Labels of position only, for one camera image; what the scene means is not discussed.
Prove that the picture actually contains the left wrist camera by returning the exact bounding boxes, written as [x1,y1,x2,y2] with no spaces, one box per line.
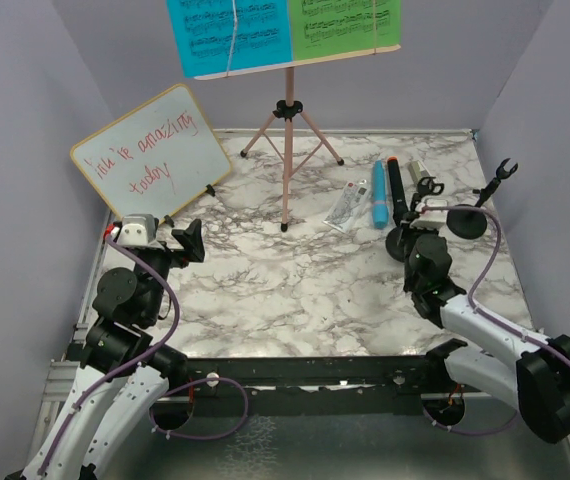
[104,214,160,248]

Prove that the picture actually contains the yellow framed whiteboard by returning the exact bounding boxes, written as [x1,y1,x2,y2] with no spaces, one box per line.
[70,84,232,221]

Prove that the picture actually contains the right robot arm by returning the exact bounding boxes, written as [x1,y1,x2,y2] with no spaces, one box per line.
[398,207,570,444]

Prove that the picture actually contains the grey eraser block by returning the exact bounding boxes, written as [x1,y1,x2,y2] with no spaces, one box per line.
[407,160,431,186]

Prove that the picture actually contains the green sheet music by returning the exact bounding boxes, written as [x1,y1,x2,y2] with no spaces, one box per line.
[288,0,401,63]

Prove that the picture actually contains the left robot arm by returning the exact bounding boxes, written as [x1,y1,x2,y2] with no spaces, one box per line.
[12,214,205,479]

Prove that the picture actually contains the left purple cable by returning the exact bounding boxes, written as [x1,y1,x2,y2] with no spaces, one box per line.
[37,234,249,476]

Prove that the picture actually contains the white remote packet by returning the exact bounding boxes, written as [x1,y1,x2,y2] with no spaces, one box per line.
[323,180,370,233]

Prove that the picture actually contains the blue toy microphone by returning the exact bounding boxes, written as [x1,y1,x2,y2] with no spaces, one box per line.
[372,160,389,229]

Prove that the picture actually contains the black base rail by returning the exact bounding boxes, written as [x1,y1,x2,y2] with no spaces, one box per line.
[188,355,455,418]

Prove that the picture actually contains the blue sheet music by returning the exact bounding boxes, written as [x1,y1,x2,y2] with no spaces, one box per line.
[166,0,293,78]

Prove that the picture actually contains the pink music stand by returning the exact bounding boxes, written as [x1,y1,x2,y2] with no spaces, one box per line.
[197,40,401,232]

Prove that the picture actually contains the purple cable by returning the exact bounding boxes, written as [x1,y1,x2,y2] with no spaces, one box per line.
[37,234,249,476]
[422,204,570,437]

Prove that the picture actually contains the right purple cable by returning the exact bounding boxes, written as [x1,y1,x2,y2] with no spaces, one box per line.
[422,204,570,437]

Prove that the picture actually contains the black mic stand front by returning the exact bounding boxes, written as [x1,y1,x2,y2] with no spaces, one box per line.
[446,158,519,240]

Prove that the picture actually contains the black microphone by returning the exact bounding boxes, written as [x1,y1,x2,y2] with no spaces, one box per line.
[386,157,408,226]

